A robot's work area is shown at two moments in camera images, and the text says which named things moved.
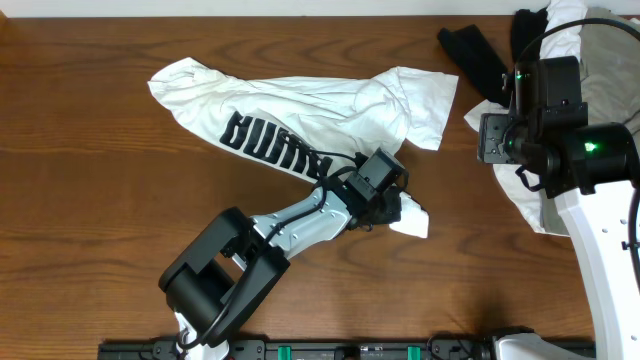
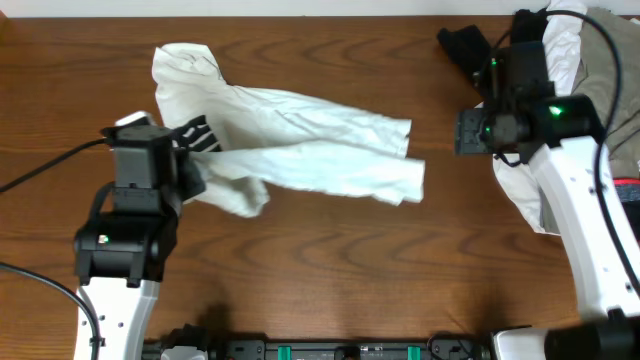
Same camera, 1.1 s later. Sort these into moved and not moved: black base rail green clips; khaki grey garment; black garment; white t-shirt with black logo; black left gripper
Moved: white t-shirt with black logo; black left gripper
Not moved: khaki grey garment; black base rail green clips; black garment
